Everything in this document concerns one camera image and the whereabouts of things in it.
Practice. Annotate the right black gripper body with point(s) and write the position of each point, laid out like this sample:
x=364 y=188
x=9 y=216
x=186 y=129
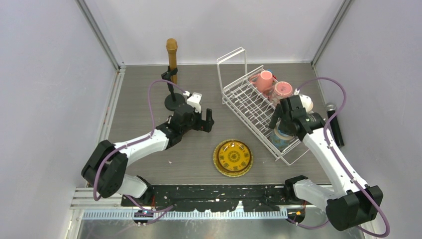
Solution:
x=284 y=125

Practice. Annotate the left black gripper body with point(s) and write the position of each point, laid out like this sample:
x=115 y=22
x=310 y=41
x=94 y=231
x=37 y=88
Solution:
x=197 y=120

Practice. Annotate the blue patterned bowl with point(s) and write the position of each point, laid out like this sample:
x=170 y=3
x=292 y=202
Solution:
x=279 y=139

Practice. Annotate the yellow patterned plate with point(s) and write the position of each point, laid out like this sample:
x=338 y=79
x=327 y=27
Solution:
x=233 y=157

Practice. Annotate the yellow woven bamboo plate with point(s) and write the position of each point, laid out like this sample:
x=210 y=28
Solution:
x=216 y=165

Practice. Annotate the cream floral cup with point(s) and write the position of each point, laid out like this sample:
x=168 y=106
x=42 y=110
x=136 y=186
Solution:
x=307 y=103

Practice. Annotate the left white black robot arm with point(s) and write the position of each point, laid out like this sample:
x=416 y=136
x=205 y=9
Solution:
x=106 y=167

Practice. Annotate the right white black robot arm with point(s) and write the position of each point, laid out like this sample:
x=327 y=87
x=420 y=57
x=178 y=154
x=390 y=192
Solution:
x=351 y=201

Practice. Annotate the pink floral cup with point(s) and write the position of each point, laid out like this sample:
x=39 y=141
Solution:
x=280 y=91

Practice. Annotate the pink plastic cup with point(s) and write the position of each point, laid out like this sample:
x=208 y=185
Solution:
x=262 y=81

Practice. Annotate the black silver microphone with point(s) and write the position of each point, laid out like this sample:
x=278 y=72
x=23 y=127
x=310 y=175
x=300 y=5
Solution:
x=334 y=124

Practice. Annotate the brown microphone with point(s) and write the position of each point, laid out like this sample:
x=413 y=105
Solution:
x=172 y=47

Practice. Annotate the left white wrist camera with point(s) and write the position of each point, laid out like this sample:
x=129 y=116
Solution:
x=193 y=100

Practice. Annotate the white wire dish rack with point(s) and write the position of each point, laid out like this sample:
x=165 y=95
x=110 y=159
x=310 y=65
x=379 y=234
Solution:
x=254 y=109

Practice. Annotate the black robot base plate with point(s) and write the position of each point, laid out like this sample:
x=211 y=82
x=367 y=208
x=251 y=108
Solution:
x=218 y=198

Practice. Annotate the left aluminium rail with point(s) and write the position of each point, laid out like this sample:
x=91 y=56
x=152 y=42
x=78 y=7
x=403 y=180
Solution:
x=106 y=121

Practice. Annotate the slotted cable duct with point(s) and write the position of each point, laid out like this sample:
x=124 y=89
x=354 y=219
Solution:
x=128 y=214

